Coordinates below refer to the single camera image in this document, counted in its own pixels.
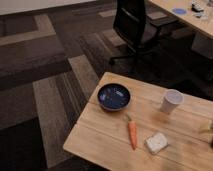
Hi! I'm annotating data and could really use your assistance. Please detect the blue round disc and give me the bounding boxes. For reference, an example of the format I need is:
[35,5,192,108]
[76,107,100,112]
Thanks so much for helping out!
[172,8,186,15]

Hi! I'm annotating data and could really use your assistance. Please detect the dark blue bowl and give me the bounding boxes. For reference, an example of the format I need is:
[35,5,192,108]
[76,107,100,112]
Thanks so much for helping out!
[97,83,131,111]

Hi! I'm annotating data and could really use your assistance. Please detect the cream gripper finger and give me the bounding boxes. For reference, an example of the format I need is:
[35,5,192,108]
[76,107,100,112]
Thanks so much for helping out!
[199,120,213,133]

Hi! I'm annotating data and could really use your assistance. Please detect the small grey desk items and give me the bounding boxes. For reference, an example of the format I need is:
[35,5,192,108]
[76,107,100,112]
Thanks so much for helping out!
[190,1,207,18]

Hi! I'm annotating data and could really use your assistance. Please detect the wooden background desk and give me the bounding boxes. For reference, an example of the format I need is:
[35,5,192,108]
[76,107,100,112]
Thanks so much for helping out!
[148,0,213,39]

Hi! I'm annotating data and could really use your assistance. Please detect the orange carrot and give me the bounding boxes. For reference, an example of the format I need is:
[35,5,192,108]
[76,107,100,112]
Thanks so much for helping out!
[126,114,137,150]

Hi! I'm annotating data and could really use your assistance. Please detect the black office chair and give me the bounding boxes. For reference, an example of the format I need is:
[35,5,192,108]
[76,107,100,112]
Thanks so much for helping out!
[109,0,174,65]

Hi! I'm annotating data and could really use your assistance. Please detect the white paper cup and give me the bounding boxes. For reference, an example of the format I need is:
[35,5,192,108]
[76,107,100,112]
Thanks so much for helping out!
[160,89,184,114]

